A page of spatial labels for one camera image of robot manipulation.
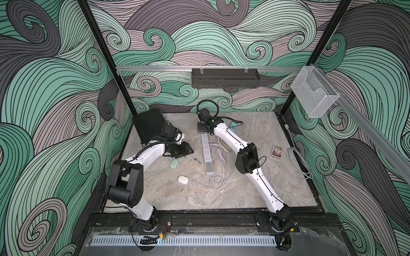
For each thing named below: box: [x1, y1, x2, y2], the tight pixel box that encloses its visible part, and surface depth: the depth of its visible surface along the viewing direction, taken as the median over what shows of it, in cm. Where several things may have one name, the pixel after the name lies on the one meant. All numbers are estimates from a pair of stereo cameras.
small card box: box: [271, 144, 284, 159], surface depth 100 cm
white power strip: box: [200, 132, 214, 175], surface depth 97 cm
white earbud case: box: [177, 174, 189, 184], surface depth 87 cm
